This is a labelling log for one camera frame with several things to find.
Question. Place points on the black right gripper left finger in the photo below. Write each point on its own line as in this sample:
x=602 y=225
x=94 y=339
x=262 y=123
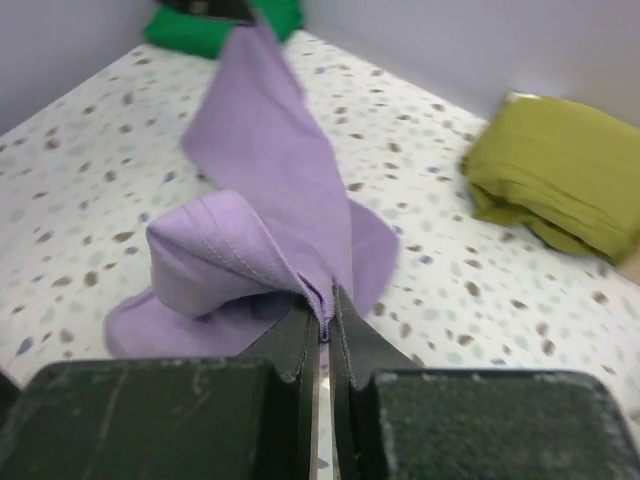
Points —
x=246 y=417

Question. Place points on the purple t-shirt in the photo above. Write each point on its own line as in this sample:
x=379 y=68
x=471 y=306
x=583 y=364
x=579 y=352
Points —
x=227 y=266

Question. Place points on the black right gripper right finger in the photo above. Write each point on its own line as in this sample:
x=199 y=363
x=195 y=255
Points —
x=393 y=419

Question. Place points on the folded olive green t-shirt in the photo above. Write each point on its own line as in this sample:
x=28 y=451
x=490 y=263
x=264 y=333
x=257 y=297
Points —
x=566 y=171

